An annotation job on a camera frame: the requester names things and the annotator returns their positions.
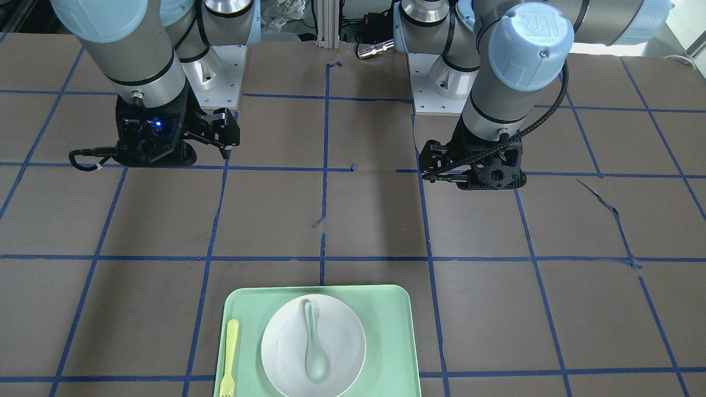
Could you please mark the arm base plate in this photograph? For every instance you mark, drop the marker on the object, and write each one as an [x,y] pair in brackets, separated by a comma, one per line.
[217,77]
[436,94]

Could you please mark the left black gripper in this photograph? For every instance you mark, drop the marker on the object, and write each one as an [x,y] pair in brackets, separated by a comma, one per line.
[459,144]

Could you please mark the aluminium frame post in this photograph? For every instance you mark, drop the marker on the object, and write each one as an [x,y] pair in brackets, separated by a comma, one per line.
[328,24]

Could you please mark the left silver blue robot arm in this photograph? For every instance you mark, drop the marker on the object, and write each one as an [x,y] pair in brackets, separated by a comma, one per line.
[508,61]

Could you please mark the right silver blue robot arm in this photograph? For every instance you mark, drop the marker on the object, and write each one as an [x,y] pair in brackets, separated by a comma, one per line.
[157,55]

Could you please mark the pale green plastic spoon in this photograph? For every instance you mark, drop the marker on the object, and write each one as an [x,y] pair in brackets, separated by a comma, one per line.
[315,360]

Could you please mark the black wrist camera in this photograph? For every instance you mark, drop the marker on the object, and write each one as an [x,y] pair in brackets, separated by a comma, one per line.
[500,171]
[145,152]

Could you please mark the gold metal cylinder tool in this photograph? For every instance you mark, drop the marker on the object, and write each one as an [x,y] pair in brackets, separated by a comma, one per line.
[374,50]

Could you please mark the light green plastic tray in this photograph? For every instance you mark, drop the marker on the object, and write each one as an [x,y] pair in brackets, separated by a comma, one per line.
[390,367]

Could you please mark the yellow plastic fork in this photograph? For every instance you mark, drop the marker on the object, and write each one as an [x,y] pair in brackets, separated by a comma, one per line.
[227,383]

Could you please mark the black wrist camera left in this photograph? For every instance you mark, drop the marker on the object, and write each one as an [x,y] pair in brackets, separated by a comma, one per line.
[500,171]

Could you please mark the white round plate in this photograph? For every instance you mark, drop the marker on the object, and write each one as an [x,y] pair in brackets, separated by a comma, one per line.
[286,343]

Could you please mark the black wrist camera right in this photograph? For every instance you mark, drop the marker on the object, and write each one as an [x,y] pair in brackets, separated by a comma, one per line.
[145,152]

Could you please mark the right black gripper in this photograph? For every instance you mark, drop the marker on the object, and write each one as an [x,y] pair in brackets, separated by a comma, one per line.
[194,122]

